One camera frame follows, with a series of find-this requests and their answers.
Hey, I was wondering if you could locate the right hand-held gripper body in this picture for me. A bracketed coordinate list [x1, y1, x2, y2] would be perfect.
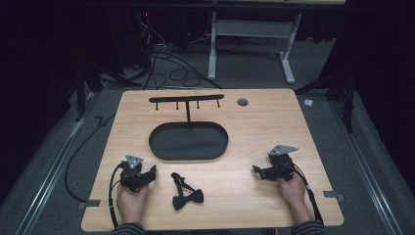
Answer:
[266, 144, 297, 182]

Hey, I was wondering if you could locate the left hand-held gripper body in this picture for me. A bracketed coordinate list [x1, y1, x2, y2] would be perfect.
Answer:
[119, 154, 145, 193]

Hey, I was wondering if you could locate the person's left hand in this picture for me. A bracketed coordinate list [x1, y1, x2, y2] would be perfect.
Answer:
[115, 183, 150, 225]

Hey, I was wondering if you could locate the person's right hand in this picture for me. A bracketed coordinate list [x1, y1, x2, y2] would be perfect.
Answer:
[278, 171, 313, 224]

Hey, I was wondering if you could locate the black bow tie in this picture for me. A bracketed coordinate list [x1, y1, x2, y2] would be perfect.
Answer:
[170, 171, 206, 212]

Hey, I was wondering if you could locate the black hook stand with tray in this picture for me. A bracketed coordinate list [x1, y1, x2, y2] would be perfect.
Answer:
[148, 93, 230, 162]

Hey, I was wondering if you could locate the grey tape strip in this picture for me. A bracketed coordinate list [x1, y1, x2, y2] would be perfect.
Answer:
[77, 199, 102, 210]
[322, 190, 346, 203]

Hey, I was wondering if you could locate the black metal stand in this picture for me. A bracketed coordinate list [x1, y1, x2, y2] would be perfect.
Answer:
[294, 70, 357, 134]
[73, 61, 142, 122]

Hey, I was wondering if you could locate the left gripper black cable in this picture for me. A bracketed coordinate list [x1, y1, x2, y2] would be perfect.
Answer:
[108, 162, 126, 229]

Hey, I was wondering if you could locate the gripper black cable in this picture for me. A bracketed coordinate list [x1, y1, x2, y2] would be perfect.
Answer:
[291, 162, 325, 227]
[108, 162, 126, 229]

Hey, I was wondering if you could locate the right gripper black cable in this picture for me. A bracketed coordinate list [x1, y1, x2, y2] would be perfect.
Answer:
[291, 162, 325, 227]

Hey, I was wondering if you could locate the long black floor cable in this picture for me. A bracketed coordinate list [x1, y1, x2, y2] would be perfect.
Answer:
[64, 113, 116, 204]

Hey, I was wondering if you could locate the metal floor rail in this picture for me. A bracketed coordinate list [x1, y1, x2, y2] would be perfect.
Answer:
[327, 97, 406, 235]
[14, 92, 96, 235]

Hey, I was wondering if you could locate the tangle of floor cables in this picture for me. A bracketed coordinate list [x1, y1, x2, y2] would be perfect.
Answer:
[131, 12, 223, 91]

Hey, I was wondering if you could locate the white desk frame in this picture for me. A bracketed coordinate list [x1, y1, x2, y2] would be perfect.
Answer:
[207, 10, 303, 86]

